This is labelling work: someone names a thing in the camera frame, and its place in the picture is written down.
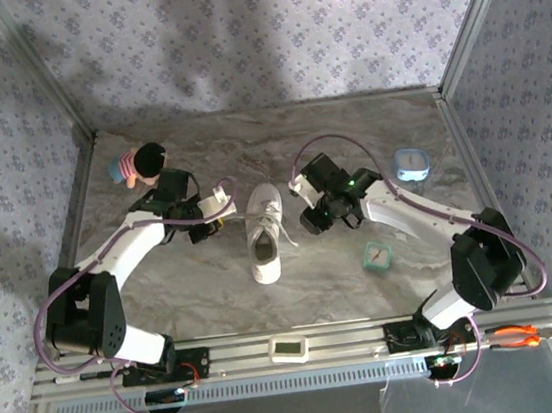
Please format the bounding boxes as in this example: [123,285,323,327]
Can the white sneaker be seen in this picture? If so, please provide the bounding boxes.
[239,181,294,287]

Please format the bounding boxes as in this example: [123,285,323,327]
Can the plush doll with black hair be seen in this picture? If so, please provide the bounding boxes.
[106,139,172,191]

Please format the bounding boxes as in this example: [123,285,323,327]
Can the teal square alarm clock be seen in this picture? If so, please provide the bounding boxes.
[359,239,396,274]

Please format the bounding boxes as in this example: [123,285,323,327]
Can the light blue rounded container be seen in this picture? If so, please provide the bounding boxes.
[390,144,434,186]

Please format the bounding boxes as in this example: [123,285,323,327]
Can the white digital timer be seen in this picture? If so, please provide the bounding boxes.
[265,333,310,368]

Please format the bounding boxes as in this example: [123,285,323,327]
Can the black and white marker pen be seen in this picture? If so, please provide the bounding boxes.
[52,369,121,387]

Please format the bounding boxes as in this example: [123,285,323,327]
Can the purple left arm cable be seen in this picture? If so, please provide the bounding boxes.
[17,174,265,413]

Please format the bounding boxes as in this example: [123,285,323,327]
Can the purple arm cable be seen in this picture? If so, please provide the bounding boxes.
[285,108,552,403]
[17,174,265,413]

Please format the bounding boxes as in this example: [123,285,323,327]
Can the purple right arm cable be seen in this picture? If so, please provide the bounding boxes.
[285,108,552,403]

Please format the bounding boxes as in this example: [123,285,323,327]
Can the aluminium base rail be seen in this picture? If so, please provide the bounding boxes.
[26,294,552,405]

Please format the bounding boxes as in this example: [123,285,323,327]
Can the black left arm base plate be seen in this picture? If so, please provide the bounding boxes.
[117,345,214,391]

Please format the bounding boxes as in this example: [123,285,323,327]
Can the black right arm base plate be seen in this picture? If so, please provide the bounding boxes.
[383,311,478,355]

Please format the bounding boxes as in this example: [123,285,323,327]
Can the grey slotted cable duct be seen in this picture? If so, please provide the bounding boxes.
[52,356,429,413]

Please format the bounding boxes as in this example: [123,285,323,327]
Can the aluminium frame post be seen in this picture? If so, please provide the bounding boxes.
[0,0,99,157]
[426,0,537,100]

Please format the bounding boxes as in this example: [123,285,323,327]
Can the orange-handled pliers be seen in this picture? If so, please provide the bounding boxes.
[482,319,552,355]

